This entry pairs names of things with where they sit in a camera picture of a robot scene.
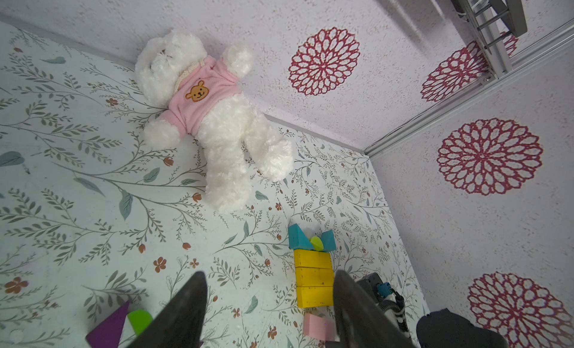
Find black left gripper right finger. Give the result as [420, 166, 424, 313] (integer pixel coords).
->
[333, 270, 413, 347]

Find white teddy bear pink shirt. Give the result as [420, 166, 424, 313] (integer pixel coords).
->
[135, 30, 294, 212]

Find teal triangle block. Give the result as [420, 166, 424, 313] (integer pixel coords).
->
[321, 230, 337, 252]
[288, 224, 314, 251]

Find light green cylinder block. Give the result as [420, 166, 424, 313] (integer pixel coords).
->
[309, 236, 324, 252]

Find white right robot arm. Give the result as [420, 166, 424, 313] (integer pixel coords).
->
[357, 273, 509, 347]

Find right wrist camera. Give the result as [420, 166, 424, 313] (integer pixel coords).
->
[356, 272, 410, 331]

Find purple triangle block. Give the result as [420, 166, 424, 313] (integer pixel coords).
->
[85, 302, 130, 348]

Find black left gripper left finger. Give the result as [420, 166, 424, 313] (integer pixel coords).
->
[130, 271, 209, 348]

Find light pink block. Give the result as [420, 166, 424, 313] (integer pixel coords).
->
[303, 313, 336, 341]

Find grey wall shelf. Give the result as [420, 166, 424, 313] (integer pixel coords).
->
[451, 0, 528, 78]

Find small green cylinder block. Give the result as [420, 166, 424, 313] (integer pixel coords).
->
[127, 309, 152, 337]

